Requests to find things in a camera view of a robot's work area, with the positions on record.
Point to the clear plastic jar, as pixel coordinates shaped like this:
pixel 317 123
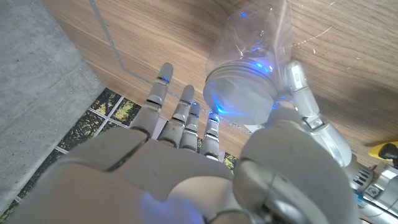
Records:
pixel 248 37

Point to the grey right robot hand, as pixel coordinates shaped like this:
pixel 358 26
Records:
pixel 140 180

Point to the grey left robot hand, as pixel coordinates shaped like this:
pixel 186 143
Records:
pixel 329 140

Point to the yellow toy banana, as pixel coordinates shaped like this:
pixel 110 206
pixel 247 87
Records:
pixel 373 151

